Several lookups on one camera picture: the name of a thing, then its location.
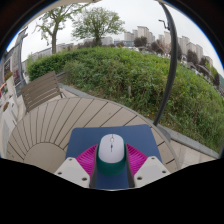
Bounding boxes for slatted wooden chair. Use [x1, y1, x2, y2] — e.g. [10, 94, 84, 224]
[20, 70, 66, 113]

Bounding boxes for black curved umbrella pole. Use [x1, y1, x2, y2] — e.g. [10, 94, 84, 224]
[153, 2, 179, 127]

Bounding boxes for blue rectangular mouse pad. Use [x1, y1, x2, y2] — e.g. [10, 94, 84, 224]
[64, 124, 163, 190]

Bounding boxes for thin sparse tree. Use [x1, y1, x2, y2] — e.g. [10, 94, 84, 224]
[33, 3, 89, 55]

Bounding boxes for round-crowned leafy tree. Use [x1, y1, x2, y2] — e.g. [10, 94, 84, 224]
[71, 6, 126, 47]

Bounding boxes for grey sign pillar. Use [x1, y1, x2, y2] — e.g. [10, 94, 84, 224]
[11, 26, 29, 88]

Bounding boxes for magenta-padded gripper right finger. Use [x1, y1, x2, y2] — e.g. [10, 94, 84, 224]
[124, 143, 172, 189]

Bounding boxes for white flower planter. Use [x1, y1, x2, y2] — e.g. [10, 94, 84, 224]
[0, 101, 17, 129]

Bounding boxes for white and teal computer mouse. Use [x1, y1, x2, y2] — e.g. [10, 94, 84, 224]
[96, 133, 127, 177]

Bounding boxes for distant apartment buildings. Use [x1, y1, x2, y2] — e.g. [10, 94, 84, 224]
[123, 25, 214, 68]

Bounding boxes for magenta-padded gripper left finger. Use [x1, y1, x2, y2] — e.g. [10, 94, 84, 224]
[53, 143, 100, 189]

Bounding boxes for beige umbrella canopy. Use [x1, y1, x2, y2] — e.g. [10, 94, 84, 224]
[49, 0, 101, 6]

